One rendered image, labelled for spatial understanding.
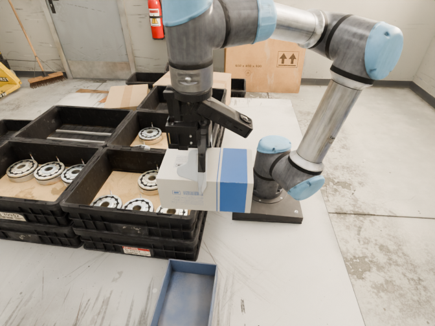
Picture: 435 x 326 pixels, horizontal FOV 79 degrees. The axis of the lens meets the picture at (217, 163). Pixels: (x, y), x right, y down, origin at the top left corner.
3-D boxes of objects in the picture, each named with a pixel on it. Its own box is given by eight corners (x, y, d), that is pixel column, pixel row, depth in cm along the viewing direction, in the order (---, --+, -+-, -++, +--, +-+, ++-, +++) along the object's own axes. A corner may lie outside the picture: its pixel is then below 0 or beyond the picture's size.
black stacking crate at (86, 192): (210, 180, 102) (209, 156, 95) (195, 245, 79) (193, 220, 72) (112, 171, 106) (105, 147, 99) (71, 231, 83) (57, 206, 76)
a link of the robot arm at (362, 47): (287, 175, 101) (365, 17, 71) (316, 202, 91) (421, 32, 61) (264, 180, 94) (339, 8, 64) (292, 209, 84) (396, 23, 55)
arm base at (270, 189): (279, 174, 114) (285, 156, 108) (285, 201, 103) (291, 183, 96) (245, 172, 114) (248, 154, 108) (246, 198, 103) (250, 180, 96)
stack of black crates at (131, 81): (173, 101, 307) (170, 72, 286) (167, 114, 284) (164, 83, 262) (140, 100, 309) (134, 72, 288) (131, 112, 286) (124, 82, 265)
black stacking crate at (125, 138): (219, 138, 125) (220, 116, 118) (210, 179, 102) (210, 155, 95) (139, 132, 130) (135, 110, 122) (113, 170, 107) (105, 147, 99)
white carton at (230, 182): (248, 177, 68) (252, 149, 62) (250, 213, 59) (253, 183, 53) (172, 173, 69) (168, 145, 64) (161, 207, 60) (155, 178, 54)
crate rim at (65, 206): (210, 160, 96) (210, 154, 95) (193, 226, 73) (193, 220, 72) (106, 151, 100) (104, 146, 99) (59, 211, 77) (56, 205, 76)
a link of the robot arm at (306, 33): (333, 9, 78) (182, -36, 52) (365, 17, 71) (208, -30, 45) (316, 50, 84) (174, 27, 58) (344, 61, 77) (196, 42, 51)
